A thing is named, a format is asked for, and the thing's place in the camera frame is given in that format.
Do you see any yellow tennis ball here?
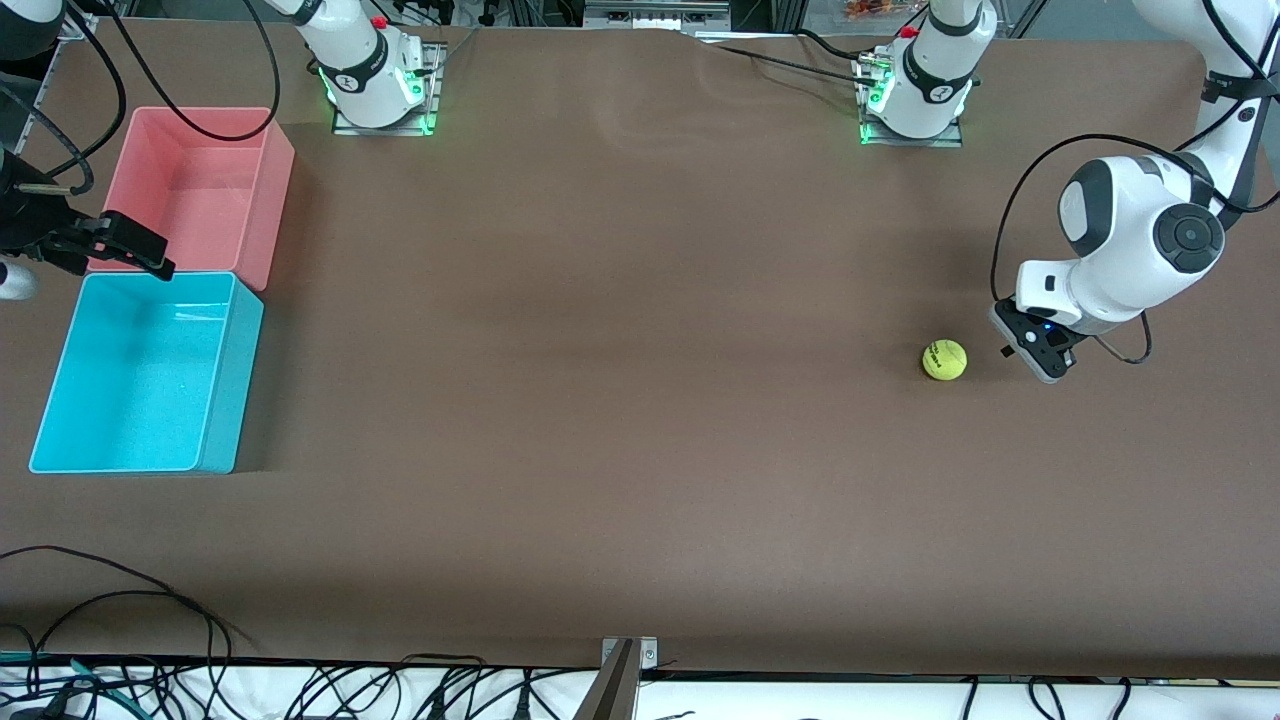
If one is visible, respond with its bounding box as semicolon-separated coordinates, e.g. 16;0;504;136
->
922;339;968;382

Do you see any pink plastic bin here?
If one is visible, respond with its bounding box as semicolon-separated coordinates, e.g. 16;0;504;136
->
86;106;297;293

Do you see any blue plastic bin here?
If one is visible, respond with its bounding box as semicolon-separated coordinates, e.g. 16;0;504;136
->
28;271;266;475

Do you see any grey power strip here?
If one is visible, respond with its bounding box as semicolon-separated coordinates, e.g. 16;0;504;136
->
583;0;732;31

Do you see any grey metal bar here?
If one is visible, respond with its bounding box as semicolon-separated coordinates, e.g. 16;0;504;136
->
572;640;639;720

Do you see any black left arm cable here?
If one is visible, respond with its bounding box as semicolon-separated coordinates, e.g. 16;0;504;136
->
991;133;1217;367

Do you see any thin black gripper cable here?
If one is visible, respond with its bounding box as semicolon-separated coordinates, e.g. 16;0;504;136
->
0;10;101;201

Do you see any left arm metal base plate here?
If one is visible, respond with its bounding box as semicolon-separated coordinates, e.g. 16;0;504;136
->
855;50;964;149

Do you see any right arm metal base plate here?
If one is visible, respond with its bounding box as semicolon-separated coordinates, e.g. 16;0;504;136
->
331;42;442;137

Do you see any black base cable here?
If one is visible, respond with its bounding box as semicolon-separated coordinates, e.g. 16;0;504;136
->
690;28;883;89

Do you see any teal cable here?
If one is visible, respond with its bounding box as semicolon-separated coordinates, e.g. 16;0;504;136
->
0;652;137;717

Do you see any small metal edge bracket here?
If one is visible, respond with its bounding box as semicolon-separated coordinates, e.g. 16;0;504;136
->
602;637;659;671

